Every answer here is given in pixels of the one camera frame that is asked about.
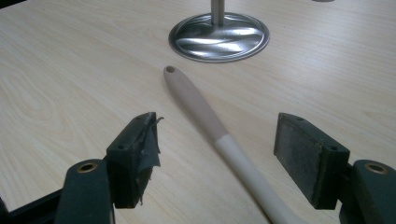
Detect round metal stand base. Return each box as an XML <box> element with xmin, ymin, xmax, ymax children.
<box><xmin>168</xmin><ymin>0</ymin><xmax>271</xmax><ymax>63</ymax></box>

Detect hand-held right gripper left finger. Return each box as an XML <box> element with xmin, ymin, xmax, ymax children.
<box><xmin>54</xmin><ymin>111</ymin><xmax>164</xmax><ymax>224</ymax></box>

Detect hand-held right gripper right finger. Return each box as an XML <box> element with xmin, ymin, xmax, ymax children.
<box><xmin>273</xmin><ymin>112</ymin><xmax>396</xmax><ymax>224</ymax></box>

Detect beige utensil handle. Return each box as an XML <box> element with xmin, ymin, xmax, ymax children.
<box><xmin>163</xmin><ymin>65</ymin><xmax>309</xmax><ymax>224</ymax></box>

